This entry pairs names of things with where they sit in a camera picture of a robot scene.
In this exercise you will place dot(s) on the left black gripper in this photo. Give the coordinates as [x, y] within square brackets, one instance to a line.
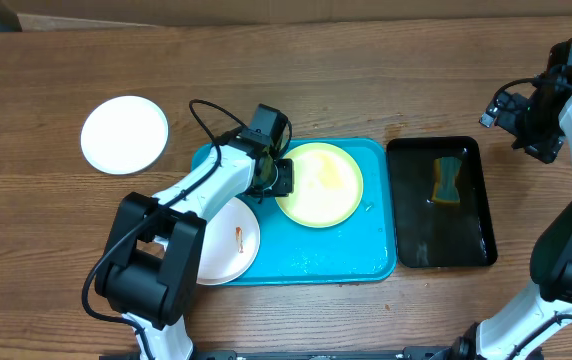
[287, 186]

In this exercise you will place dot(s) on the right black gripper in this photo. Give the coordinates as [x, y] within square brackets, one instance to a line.
[508, 117]

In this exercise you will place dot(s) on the yellow-green rimmed plate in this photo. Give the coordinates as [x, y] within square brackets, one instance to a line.
[327, 185]

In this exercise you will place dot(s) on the white plate with red stain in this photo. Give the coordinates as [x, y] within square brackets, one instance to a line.
[231, 244]

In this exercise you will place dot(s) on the green yellow sponge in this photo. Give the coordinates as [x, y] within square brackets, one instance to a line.
[446, 171]

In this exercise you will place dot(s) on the white round plate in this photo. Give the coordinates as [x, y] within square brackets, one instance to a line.
[124, 135]

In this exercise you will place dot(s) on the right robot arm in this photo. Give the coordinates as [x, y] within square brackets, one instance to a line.
[544, 306]

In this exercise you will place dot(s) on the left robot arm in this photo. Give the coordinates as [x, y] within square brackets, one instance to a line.
[148, 271]

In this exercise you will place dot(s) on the blue plastic tray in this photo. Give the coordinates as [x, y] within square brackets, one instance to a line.
[360, 249]

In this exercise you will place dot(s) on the black rectangular water tray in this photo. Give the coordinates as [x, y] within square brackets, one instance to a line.
[429, 234]

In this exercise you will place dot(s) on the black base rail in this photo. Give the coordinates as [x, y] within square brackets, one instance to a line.
[408, 353]

